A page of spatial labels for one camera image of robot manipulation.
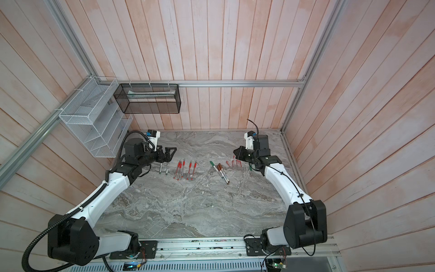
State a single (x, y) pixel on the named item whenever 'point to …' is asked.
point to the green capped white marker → (160, 169)
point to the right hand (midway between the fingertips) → (234, 150)
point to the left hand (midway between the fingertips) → (169, 150)
